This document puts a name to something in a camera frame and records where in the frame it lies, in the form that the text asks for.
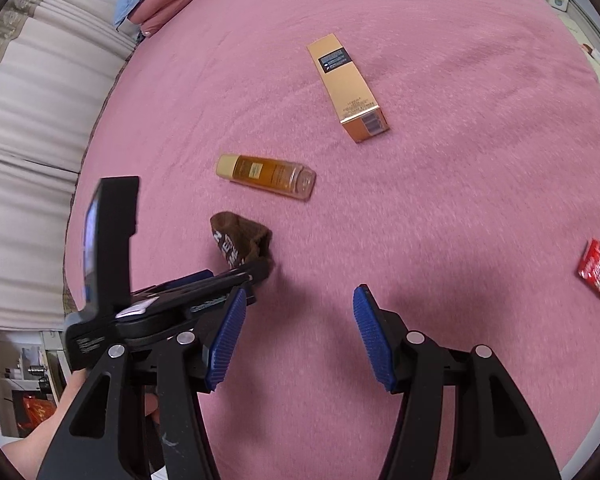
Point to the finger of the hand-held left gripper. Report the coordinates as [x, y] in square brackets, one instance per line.
[180, 282]
[240, 282]

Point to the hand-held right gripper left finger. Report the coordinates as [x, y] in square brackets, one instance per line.
[225, 340]

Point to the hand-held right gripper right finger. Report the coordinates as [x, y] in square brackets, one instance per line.
[375, 340]

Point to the brown sock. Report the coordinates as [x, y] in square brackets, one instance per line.
[240, 242]

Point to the person's left forearm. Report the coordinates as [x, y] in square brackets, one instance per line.
[30, 445]

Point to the person's left hand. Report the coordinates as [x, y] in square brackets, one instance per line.
[152, 407]

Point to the amber liquid bottle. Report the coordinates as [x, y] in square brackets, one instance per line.
[265, 176]

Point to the white desk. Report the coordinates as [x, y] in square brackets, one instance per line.
[20, 360]

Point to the beige curtain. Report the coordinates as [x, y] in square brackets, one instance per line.
[30, 135]

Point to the red packet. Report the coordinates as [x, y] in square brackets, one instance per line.
[37, 410]

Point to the golden cardboard box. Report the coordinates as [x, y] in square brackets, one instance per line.
[350, 90]

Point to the folded pink blanket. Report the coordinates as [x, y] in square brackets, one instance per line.
[170, 0]

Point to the small white floor item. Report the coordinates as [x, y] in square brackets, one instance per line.
[594, 53]

